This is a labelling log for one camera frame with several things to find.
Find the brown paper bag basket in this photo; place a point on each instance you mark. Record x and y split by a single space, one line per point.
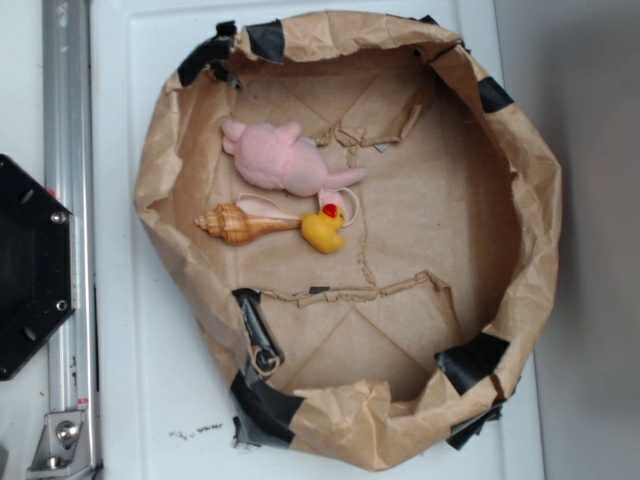
416 331

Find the yellow rubber duck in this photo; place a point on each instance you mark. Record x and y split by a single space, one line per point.
321 229

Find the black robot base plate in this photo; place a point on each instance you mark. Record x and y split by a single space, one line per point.
36 267

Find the pink plush toy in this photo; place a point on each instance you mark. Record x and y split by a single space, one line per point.
281 158

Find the white elastic loop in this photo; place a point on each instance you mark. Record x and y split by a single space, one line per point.
349 202

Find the aluminium extrusion rail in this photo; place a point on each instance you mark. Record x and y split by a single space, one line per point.
73 374

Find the brown conch seashell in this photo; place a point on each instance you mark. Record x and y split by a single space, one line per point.
248 218

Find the metal corner bracket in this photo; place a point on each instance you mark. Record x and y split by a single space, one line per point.
63 449

